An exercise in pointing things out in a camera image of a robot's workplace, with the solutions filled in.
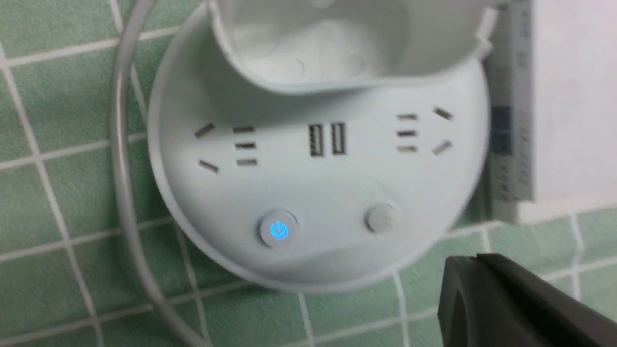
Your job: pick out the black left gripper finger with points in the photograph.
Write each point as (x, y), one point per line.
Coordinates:
(488, 300)

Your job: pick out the white desk lamp with sockets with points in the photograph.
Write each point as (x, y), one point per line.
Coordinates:
(317, 146)

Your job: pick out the lower white book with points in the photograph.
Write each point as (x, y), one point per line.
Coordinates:
(525, 212)

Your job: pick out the white self-driving textbook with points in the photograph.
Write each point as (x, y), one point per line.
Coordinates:
(552, 73)

